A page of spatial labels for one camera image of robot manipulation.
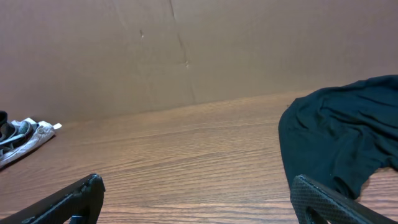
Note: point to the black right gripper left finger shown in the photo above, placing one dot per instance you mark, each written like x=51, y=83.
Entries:
x=80, y=202

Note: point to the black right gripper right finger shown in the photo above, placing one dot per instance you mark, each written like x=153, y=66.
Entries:
x=315, y=203

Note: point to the black polo shirt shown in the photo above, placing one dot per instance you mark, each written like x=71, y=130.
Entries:
x=3, y=118

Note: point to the black t-shirt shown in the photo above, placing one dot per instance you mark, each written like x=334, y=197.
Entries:
x=339, y=136

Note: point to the beige folded garment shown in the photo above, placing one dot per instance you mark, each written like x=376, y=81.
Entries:
x=41, y=135

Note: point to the grey folded garment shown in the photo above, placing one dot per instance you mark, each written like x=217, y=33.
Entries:
x=15, y=135

